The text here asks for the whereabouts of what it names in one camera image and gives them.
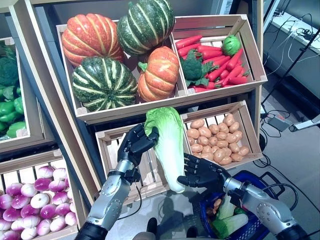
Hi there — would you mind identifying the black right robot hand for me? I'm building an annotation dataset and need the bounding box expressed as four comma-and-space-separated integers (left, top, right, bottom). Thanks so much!
177, 152, 231, 194

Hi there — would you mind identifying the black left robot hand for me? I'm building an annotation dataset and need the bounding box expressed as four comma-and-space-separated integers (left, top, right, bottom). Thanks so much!
116, 123, 160, 167

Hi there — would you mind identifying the napa cabbage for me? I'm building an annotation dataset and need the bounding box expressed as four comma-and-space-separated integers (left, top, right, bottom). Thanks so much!
211, 213, 250, 240
144, 106, 186, 194
216, 194, 238, 221

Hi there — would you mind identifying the blue plastic shopping basket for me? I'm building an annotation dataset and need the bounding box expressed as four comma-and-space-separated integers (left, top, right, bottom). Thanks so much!
198, 169, 286, 240

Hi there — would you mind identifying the wooden crate with slatted floor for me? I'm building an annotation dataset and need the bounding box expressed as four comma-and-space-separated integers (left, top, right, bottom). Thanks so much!
95, 117, 191, 205

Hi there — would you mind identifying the wooden pumpkin crate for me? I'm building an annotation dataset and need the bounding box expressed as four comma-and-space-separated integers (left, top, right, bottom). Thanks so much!
56, 17, 191, 118

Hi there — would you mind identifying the wooden potato crate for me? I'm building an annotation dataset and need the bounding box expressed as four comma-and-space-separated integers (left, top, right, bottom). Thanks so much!
180, 100, 264, 171

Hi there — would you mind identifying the green striped pumpkin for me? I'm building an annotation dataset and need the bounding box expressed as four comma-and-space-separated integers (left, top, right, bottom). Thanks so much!
71, 56, 138, 112
116, 0, 176, 56

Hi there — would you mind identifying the small orange pumpkin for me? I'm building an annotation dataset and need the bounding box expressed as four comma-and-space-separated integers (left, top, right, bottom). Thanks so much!
137, 46, 180, 103

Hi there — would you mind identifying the grey power adapter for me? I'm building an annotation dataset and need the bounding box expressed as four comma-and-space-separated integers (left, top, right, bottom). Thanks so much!
267, 116, 293, 133

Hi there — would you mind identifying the wooden display stand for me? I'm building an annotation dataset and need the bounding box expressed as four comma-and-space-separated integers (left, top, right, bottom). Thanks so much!
9, 0, 265, 208

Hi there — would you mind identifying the green broccoli with leaves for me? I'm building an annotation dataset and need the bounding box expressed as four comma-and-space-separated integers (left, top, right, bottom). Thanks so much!
179, 49, 220, 88

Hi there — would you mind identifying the wooden green pepper crate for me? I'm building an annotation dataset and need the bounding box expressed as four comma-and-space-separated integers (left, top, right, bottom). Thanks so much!
0, 36, 50, 153

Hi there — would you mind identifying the wooden onion crate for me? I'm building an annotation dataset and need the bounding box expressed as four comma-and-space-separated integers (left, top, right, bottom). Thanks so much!
0, 149, 87, 240

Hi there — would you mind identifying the white metal bar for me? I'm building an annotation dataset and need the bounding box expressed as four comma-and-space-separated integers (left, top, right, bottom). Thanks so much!
288, 119, 320, 133

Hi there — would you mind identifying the large orange pumpkin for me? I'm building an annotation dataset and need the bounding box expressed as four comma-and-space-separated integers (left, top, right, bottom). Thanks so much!
61, 13, 125, 67

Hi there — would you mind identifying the wooden carrot crate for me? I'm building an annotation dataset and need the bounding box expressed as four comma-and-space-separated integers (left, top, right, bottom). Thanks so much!
172, 14, 268, 96

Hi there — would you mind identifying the small round green cabbage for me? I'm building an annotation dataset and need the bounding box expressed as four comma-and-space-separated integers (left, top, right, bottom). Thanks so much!
221, 34, 242, 56

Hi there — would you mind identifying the black tripod pole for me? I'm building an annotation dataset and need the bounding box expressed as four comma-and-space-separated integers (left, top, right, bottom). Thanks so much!
261, 27, 320, 108

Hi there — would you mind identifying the dark green broccoli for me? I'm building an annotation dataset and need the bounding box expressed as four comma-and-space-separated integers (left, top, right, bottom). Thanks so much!
0, 56, 20, 87

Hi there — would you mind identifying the white desk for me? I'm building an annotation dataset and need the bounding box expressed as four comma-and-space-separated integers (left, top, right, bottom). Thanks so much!
271, 12, 320, 61

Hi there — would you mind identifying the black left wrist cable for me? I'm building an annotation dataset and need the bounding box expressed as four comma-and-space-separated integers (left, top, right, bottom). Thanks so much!
116, 182, 144, 221

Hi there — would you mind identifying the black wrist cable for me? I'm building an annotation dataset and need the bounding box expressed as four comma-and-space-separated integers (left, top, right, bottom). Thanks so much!
262, 183, 300, 218
116, 182, 144, 221

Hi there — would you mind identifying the black floor cable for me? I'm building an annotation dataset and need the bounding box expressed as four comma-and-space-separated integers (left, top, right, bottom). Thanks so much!
259, 109, 292, 141

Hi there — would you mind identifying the black basket handle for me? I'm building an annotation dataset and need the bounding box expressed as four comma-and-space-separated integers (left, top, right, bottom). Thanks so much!
259, 171, 286, 199

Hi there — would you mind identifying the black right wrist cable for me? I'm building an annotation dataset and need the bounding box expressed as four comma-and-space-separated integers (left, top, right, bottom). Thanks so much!
262, 183, 300, 218

